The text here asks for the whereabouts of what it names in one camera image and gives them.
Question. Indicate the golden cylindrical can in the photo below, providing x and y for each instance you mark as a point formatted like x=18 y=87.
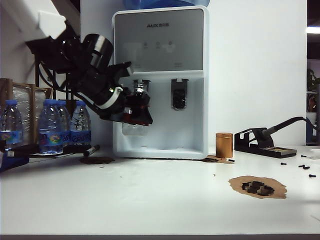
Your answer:
x=224 y=145

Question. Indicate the ceiling light panel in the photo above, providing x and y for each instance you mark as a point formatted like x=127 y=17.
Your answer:
x=313 y=29

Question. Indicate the black soldering iron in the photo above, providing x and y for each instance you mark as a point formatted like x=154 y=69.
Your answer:
x=280 y=126

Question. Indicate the white water dispenser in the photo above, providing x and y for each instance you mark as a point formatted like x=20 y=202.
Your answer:
x=162 y=37

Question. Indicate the clear plastic water bottle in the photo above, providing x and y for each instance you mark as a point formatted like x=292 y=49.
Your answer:
x=11 y=125
x=80 y=125
x=65 y=120
x=50 y=125

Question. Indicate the small black gear piece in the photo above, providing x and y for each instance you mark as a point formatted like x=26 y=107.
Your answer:
x=255 y=186
x=245 y=186
x=267 y=190

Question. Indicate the plastic-wrapped wooden frame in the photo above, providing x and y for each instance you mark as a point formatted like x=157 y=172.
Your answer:
x=31 y=100

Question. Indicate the black stair railing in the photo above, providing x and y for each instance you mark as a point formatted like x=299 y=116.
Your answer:
x=36 y=77

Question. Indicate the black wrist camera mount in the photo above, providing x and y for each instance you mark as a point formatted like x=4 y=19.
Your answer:
x=117 y=71

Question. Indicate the brown patch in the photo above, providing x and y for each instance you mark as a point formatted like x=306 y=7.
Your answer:
x=280 y=193
x=212 y=159
x=97 y=160

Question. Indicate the green potted plant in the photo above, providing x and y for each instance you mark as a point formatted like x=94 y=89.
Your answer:
x=312 y=80

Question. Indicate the dark dispenser tap lever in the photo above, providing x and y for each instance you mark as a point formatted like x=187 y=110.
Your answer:
x=179 y=95
x=147 y=83

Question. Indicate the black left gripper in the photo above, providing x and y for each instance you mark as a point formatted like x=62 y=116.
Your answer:
x=113 y=110

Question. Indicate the black soldering iron stand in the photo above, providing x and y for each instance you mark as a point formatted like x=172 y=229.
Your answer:
x=265 y=150

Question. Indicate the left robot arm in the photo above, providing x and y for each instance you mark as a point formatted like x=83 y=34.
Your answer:
x=97 y=50

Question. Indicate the black marker pen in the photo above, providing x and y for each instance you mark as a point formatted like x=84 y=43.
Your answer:
x=91 y=150

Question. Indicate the glass bottle with red belts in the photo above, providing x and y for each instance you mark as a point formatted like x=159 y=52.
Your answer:
x=133 y=129

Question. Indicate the blue cloth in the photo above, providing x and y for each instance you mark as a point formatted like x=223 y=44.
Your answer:
x=12 y=162

